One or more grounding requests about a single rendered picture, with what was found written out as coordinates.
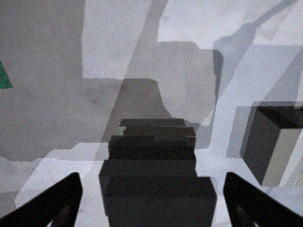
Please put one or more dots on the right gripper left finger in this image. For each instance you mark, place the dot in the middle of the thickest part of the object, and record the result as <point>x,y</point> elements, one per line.
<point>59,203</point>

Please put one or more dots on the green flat mat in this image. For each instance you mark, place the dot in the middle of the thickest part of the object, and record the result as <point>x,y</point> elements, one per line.
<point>4,80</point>

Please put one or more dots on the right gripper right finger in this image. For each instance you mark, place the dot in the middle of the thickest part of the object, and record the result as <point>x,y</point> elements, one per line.
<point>247,205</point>

